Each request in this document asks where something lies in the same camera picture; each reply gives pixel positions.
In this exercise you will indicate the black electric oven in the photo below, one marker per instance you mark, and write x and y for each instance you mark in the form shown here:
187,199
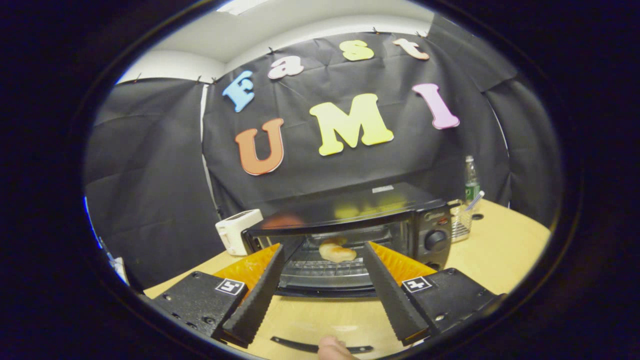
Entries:
350,207

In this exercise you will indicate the black backdrop cloth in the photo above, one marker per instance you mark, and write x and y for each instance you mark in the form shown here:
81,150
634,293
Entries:
150,150

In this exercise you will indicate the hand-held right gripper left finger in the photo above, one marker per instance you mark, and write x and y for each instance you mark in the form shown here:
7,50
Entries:
257,305

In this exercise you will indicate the large ceiling light panel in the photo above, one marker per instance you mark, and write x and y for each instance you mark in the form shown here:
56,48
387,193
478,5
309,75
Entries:
240,6

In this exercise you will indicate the golden croissant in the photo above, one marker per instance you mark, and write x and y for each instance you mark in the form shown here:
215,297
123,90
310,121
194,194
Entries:
337,252

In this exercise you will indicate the clear bottle green label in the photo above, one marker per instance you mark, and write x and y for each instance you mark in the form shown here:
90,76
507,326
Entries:
471,177

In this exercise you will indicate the white toaster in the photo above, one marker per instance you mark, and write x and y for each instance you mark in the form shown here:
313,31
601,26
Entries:
235,232

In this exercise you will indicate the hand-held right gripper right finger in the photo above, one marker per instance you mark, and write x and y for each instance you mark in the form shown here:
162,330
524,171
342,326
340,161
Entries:
392,295

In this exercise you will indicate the white and blue panel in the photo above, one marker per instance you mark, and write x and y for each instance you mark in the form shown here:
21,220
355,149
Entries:
120,267

